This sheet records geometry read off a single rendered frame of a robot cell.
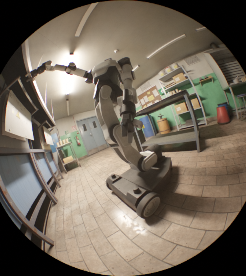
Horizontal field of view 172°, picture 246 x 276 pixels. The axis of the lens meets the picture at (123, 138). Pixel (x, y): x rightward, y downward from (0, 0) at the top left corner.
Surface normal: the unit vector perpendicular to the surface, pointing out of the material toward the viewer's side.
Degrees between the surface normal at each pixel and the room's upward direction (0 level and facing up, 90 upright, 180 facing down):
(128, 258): 0
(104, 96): 90
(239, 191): 0
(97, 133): 90
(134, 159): 90
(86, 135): 90
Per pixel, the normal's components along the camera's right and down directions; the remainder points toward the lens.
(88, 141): 0.55, -0.13
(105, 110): 0.68, 0.25
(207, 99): -0.76, 0.32
